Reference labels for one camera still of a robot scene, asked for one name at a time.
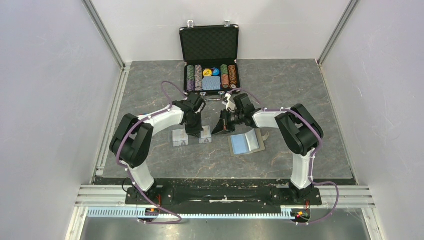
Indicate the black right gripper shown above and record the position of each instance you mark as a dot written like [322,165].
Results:
[223,124]

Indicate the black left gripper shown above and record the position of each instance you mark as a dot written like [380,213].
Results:
[197,131]

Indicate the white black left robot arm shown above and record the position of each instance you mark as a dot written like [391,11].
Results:
[132,140]

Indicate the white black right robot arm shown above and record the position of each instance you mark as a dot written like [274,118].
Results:
[300,131]

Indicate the clear plastic card sleeve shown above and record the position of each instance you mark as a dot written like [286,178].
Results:
[192,140]

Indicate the blue playing card deck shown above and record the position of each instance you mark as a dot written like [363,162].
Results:
[211,83]

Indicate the blue dealer button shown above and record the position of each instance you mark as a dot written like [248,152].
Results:
[215,71]

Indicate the yellow dealer button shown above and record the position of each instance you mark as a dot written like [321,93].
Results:
[207,72]

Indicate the orange brown chip stack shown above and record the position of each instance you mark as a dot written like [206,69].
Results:
[233,79]

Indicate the green orange chip stack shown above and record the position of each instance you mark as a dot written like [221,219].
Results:
[225,82]

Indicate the grey purple chip stack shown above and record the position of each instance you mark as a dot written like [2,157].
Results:
[198,77]

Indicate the purple green chip stack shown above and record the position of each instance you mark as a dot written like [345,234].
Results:
[190,78]

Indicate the black poker chip case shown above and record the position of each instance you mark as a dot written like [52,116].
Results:
[210,46]

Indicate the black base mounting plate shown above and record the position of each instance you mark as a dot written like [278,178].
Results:
[228,195]

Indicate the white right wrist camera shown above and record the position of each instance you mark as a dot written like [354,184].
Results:
[228,103]

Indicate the aluminium frame rail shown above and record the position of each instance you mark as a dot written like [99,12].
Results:
[350,197]

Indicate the white slotted cable duct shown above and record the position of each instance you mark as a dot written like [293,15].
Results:
[143,213]

